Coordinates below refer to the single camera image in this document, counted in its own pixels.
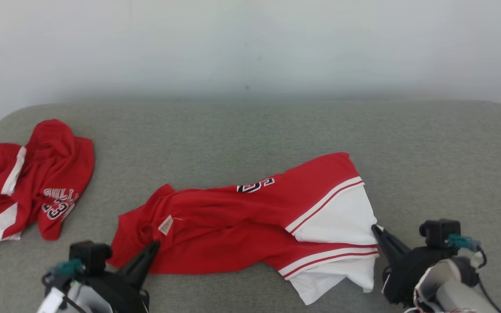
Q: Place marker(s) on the grey fabric sofa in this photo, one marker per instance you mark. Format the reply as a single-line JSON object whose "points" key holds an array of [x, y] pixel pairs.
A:
{"points": [[250, 130]]}

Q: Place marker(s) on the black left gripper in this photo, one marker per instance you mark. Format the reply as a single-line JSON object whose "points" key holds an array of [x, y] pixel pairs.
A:
{"points": [[120, 293]]}

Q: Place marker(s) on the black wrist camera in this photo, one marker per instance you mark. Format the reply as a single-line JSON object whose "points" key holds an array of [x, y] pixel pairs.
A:
{"points": [[439, 232], [89, 256]]}

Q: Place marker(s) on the teal left camera connector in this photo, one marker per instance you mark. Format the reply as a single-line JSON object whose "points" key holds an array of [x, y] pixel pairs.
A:
{"points": [[68, 267]]}

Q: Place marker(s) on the teal right camera connector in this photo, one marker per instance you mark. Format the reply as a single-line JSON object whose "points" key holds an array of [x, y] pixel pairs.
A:
{"points": [[463, 242]]}

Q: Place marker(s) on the red white-sleeved basketball jersey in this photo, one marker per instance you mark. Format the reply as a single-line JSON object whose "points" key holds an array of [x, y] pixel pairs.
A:
{"points": [[215, 226]]}

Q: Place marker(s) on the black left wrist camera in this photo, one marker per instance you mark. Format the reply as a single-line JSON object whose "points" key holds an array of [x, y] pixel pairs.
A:
{"points": [[89, 256]]}

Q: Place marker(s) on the red basketball shorts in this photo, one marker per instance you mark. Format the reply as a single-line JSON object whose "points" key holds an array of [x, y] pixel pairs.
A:
{"points": [[55, 165]]}

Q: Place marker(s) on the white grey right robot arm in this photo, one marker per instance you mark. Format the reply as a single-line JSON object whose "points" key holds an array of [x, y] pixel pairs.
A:
{"points": [[455, 291]]}

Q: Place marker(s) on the teal camera connector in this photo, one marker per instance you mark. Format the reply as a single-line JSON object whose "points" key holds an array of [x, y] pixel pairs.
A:
{"points": [[463, 242], [68, 267]]}

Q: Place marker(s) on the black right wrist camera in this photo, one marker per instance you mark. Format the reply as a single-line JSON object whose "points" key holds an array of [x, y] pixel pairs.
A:
{"points": [[439, 232]]}

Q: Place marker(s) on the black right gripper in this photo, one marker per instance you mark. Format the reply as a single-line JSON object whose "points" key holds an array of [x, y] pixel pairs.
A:
{"points": [[407, 274]]}

